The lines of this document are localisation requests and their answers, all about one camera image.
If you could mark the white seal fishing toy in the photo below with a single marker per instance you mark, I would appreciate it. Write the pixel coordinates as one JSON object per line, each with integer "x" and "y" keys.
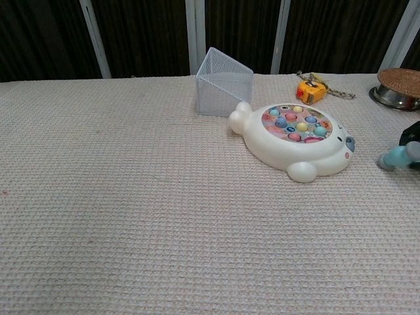
{"x": 262, "y": 147}

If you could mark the orange tape measure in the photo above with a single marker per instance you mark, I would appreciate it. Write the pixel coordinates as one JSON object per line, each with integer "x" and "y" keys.
{"x": 310, "y": 93}

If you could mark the beige woven table cloth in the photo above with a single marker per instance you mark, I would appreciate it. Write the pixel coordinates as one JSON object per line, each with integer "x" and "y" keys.
{"x": 138, "y": 203}

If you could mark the white metal frame post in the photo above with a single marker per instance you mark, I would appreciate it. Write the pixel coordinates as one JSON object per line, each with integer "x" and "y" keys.
{"x": 196, "y": 36}
{"x": 398, "y": 36}
{"x": 280, "y": 36}
{"x": 95, "y": 39}

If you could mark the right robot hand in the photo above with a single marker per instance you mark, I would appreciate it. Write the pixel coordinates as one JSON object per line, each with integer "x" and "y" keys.
{"x": 411, "y": 134}

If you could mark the stainless steel bowl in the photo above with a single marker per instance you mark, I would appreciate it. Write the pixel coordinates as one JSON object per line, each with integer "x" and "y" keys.
{"x": 390, "y": 98}

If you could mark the round woven rattan coaster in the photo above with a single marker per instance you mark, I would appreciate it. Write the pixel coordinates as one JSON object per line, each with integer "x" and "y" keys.
{"x": 400, "y": 80}

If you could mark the black pleated curtain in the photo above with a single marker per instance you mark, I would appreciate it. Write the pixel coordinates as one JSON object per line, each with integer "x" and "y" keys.
{"x": 144, "y": 36}

